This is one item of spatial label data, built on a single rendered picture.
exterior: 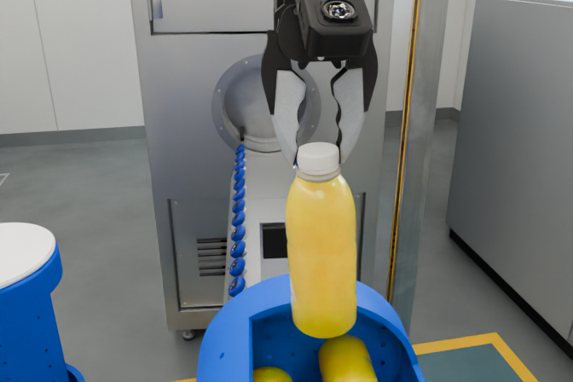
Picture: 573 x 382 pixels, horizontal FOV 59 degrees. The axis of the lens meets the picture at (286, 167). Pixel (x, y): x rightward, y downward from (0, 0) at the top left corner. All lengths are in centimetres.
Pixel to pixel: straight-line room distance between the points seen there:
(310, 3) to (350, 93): 11
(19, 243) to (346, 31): 99
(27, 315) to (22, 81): 398
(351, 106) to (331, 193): 8
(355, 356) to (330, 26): 44
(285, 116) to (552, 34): 204
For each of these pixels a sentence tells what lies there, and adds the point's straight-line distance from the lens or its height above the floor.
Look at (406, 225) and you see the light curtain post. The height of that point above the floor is 99.
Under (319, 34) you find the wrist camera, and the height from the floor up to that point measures 155.
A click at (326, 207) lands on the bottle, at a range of 45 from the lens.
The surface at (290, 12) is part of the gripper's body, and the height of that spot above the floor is 156.
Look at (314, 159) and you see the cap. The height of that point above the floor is 143.
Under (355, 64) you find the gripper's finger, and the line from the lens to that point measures 44.
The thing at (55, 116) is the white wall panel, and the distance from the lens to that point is 503.
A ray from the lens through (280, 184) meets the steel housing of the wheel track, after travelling 163.
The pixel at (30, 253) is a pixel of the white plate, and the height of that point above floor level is 104.
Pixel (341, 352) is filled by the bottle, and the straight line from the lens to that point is 68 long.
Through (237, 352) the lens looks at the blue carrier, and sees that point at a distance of 58.
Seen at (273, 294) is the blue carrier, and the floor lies 123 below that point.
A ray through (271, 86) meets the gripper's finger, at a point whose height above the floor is 150.
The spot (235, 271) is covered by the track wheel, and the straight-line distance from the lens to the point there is 113.
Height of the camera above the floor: 160
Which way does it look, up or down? 22 degrees down
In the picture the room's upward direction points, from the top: straight up
